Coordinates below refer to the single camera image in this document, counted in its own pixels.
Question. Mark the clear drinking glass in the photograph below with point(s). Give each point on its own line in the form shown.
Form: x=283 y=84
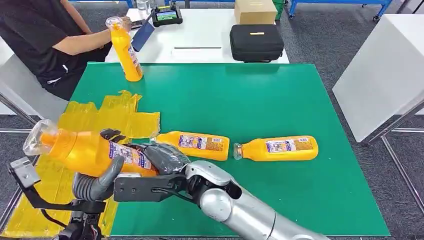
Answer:
x=143 y=5

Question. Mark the black zip case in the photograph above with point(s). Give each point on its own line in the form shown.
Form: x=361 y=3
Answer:
x=256 y=43

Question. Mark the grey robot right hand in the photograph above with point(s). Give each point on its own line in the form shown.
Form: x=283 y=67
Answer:
x=165 y=159

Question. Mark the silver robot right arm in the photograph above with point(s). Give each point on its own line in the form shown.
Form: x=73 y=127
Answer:
x=245 y=212

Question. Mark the thin black pen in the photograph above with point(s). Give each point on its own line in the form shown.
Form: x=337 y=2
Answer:
x=198 y=47

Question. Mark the blue metal rack frame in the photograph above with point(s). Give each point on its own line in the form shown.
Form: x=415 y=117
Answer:
x=338 y=2

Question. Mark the person's hand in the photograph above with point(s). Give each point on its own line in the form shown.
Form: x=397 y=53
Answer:
x=127 y=24

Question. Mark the yellow plastic sheet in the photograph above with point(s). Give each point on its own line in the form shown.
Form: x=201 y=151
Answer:
x=116 y=116

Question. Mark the white desk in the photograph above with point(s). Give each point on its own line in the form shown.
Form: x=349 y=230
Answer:
x=198 y=33

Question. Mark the dark smartphone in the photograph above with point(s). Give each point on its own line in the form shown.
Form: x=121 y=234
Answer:
x=137 y=24

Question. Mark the white angled side table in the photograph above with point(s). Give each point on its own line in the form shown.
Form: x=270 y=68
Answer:
x=381 y=73

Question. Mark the blue tablet folio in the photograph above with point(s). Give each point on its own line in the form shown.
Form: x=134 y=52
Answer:
x=144 y=34

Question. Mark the green table mat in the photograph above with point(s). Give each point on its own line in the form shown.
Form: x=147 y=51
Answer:
x=251 y=106

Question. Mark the orange drink bottle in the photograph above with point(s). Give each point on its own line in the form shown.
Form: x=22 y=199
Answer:
x=86 y=152
x=127 y=56
x=198 y=145
x=281 y=149

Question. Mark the white table beside person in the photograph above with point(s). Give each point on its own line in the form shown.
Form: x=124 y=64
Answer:
x=26 y=96

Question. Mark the cardboard box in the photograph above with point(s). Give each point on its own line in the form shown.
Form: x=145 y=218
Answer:
x=255 y=11

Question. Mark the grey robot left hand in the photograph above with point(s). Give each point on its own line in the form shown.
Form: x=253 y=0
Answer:
x=94 y=187

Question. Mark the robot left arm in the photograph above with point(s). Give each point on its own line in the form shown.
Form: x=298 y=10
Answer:
x=81 y=225

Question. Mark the person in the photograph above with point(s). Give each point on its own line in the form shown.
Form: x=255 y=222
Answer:
x=33 y=36

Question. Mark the black handheld screen controller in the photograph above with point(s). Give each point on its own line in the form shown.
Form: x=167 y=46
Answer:
x=167 y=16

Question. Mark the green crate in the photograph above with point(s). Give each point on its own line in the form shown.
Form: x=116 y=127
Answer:
x=280 y=8

